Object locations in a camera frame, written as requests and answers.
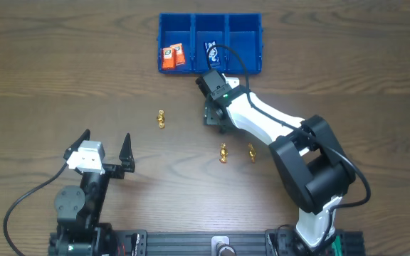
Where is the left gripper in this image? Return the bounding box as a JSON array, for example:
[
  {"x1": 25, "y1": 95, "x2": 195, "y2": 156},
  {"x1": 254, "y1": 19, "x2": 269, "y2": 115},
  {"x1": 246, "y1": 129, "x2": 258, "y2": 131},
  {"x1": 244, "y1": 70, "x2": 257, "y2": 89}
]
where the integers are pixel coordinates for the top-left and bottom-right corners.
[{"x1": 63, "y1": 128, "x2": 136, "y2": 180}]

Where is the gold candy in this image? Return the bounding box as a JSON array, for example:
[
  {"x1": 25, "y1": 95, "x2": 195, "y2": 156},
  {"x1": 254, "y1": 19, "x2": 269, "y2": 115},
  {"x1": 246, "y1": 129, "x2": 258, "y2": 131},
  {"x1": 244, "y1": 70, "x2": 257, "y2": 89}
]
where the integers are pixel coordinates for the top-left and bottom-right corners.
[
  {"x1": 156, "y1": 109, "x2": 167, "y2": 129},
  {"x1": 219, "y1": 142, "x2": 229, "y2": 164},
  {"x1": 246, "y1": 142, "x2": 257, "y2": 164}
]

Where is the blue candy pack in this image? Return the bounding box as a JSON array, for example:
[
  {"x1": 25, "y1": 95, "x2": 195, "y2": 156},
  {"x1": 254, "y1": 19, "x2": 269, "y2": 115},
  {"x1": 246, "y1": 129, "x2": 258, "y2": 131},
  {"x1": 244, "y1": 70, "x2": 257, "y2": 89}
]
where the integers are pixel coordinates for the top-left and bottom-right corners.
[{"x1": 203, "y1": 41, "x2": 222, "y2": 70}]

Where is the blue tray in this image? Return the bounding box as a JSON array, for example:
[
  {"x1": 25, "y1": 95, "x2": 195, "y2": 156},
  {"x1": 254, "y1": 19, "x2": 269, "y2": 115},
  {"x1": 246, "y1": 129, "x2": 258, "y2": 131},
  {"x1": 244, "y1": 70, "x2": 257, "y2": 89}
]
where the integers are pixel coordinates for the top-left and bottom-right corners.
[{"x1": 157, "y1": 12, "x2": 263, "y2": 75}]

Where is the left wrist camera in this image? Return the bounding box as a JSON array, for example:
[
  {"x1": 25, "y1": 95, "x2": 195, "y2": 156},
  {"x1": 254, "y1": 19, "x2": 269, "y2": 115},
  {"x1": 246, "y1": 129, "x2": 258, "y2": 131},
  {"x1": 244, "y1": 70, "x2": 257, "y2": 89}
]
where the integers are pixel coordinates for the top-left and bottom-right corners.
[{"x1": 65, "y1": 139, "x2": 106, "y2": 176}]

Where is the mounting rail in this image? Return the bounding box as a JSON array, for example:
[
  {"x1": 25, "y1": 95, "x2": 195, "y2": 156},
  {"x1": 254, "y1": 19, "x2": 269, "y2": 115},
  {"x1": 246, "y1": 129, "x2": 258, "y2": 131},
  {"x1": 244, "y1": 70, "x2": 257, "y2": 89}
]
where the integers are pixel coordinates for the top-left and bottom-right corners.
[{"x1": 48, "y1": 220, "x2": 365, "y2": 256}]

